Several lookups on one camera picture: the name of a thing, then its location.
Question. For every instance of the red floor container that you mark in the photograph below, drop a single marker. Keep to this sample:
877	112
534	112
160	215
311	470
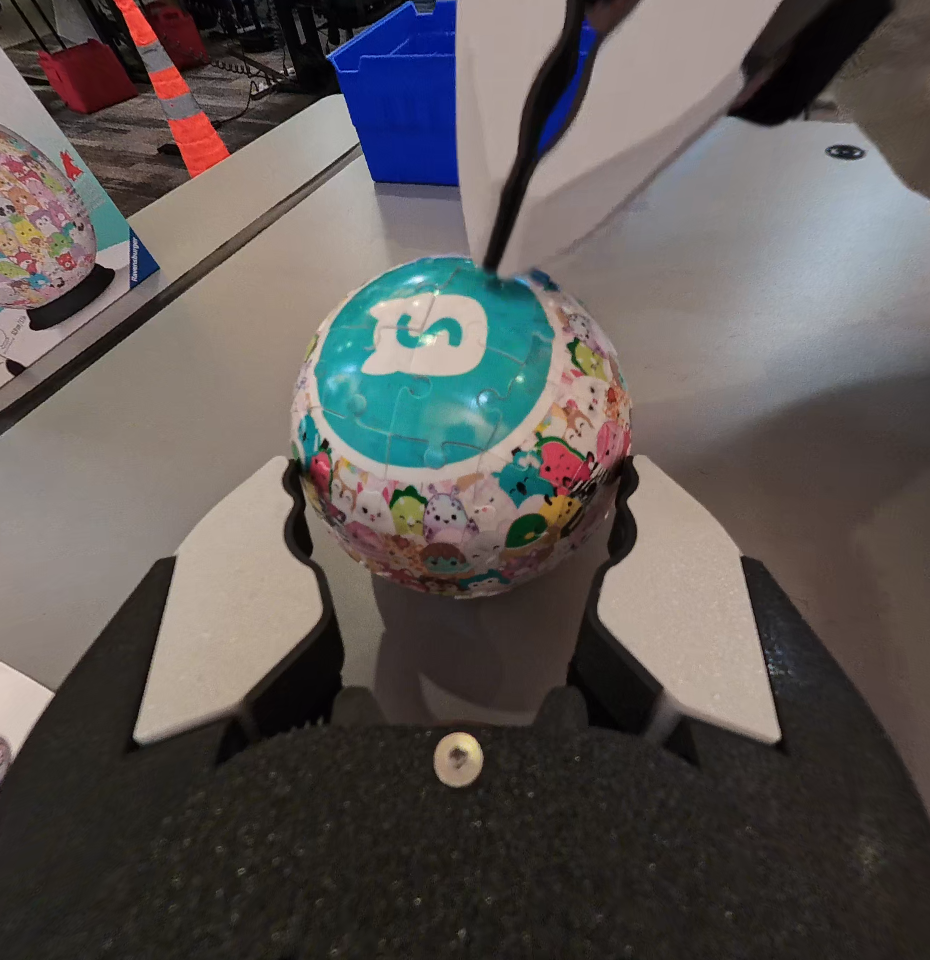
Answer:
180	34

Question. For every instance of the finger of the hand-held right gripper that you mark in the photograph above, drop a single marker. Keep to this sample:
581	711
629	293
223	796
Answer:
487	112
659	112

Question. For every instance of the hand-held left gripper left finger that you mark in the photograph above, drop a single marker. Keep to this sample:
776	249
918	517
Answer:
232	615

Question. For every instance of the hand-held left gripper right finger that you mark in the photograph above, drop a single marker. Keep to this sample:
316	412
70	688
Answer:
682	615

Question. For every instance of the red floor box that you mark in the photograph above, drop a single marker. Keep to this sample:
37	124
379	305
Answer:
86	75

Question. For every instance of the black table grommet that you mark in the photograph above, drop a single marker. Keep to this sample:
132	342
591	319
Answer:
845	151

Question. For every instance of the colourful puzzle ball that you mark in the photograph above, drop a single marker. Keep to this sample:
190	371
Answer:
435	375

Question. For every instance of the orange traffic cone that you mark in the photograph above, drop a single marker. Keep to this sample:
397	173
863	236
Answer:
187	127

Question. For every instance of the blue plastic bin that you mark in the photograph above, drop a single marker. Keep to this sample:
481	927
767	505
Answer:
405	112

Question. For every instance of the puzzle instruction leaflet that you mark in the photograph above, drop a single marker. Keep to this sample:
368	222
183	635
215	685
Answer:
7	697

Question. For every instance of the teal puzzle picture box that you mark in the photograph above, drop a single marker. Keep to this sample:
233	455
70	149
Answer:
30	225

